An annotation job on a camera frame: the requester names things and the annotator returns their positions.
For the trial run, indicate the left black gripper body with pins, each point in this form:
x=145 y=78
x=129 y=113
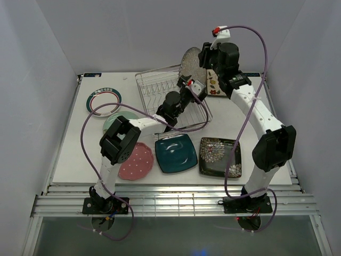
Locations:
x=184 y=96

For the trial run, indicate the pink dotted plate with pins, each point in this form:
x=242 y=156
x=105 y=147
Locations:
x=138 y=165

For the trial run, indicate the black floral square plate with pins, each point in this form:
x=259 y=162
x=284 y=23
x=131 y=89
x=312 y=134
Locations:
x=214 y=154

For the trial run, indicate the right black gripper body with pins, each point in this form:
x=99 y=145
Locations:
x=209 y=57

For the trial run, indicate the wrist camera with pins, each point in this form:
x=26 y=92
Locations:
x=221 y=35
x=196 y=87

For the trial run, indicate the teal square plate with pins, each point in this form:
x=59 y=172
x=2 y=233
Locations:
x=175 y=154

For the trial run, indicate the mint green flower plate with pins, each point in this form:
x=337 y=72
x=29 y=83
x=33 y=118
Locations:
x=126 y=114

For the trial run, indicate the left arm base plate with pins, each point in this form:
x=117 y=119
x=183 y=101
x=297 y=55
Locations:
x=110 y=206

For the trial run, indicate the cream floral square plate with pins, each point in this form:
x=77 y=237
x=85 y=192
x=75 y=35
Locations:
x=213 y=88

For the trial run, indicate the aluminium frame rails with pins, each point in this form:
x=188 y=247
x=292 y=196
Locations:
x=187 y=194

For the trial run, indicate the left blue table label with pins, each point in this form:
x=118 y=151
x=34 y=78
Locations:
x=92 y=74

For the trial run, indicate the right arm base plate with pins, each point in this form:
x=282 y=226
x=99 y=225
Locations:
x=246 y=205

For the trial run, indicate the speckled round plate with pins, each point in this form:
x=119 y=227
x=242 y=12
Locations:
x=190 y=66

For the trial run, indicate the blue table label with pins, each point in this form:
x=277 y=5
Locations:
x=92 y=74
x=252 y=74

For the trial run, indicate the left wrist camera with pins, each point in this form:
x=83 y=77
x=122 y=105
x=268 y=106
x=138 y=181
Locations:
x=196 y=87

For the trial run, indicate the wire dish rack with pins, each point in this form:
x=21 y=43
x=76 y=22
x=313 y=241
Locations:
x=159 y=93

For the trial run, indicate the right blue table label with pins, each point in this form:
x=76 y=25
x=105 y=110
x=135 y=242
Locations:
x=252 y=74

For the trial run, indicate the white plate green rim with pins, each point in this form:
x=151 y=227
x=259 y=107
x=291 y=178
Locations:
x=103 y=96

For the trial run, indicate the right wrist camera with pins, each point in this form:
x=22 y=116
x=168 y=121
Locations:
x=221 y=35

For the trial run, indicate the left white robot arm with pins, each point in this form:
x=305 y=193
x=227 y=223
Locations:
x=118 y=142

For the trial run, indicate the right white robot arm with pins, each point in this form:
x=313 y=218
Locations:
x=275 y=140

